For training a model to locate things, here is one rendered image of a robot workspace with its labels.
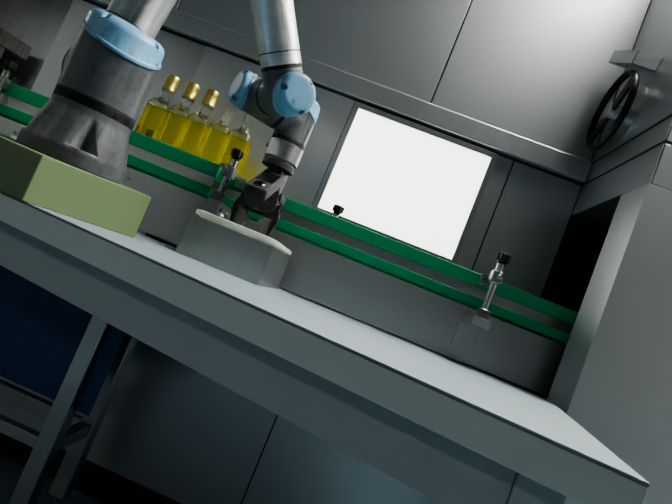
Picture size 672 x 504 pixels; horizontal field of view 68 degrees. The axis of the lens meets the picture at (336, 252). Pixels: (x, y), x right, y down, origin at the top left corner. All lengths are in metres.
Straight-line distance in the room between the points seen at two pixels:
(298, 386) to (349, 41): 1.23
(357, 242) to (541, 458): 0.85
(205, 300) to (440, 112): 1.09
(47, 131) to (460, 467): 0.67
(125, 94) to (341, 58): 0.87
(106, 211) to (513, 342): 0.90
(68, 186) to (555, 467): 0.65
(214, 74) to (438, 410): 1.29
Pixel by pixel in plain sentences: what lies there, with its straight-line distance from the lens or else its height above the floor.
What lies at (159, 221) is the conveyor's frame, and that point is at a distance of 1.19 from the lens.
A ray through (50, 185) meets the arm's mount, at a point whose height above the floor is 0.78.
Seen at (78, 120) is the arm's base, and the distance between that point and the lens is 0.80.
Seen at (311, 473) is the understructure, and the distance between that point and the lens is 1.47.
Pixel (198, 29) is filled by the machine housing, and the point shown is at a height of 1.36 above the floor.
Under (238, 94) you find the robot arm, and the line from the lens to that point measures 1.03.
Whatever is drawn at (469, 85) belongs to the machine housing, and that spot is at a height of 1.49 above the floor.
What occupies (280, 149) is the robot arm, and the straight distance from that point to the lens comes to 1.06.
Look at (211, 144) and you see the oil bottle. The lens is 1.34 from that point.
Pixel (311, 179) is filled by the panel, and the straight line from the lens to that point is 1.41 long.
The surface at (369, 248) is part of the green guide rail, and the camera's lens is 1.21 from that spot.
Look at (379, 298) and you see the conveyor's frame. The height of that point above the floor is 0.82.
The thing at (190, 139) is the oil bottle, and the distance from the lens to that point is 1.35.
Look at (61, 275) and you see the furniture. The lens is 0.73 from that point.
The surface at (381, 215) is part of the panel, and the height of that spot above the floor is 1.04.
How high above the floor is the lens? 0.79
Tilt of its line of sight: 4 degrees up
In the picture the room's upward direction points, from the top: 22 degrees clockwise
